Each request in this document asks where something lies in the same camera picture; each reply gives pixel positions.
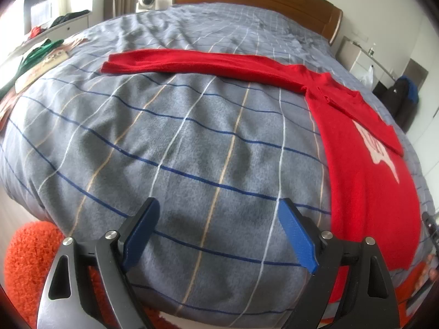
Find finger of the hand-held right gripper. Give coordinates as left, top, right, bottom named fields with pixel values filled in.
left=421, top=211, right=439, bottom=248

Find white nightstand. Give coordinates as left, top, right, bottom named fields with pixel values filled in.
left=336, top=36, right=398, bottom=86

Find grey door panel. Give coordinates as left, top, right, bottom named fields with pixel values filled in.
left=405, top=58, right=429, bottom=85

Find white wardrobe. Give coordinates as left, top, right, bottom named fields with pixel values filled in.
left=408, top=7, right=439, bottom=179

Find person's orange fluffy clothing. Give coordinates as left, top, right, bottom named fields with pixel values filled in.
left=3, top=222, right=433, bottom=329

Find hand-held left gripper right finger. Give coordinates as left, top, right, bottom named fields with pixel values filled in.
left=278, top=199, right=402, bottom=329

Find dark clothes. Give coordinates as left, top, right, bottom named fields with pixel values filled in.
left=46, top=10, right=90, bottom=28

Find red knitted sweater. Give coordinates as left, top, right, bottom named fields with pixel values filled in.
left=100, top=49, right=423, bottom=271

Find grey checked blanket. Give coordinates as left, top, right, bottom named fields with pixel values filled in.
left=0, top=3, right=436, bottom=323

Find black and blue backpack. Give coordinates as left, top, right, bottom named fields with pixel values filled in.
left=373, top=76, right=420, bottom=131

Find person's right hand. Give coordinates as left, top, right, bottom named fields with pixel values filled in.
left=417, top=252, right=439, bottom=288

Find green cloth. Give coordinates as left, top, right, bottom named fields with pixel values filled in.
left=0, top=39, right=64, bottom=97

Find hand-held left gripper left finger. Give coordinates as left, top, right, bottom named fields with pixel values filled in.
left=36, top=197, right=161, bottom=329

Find white drawer bench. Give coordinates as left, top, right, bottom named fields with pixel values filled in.
left=0, top=12, right=91, bottom=63

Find white plastic bag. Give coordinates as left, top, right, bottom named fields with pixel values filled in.
left=360, top=65, right=376, bottom=88

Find book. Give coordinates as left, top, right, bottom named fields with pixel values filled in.
left=15, top=50, right=70, bottom=92

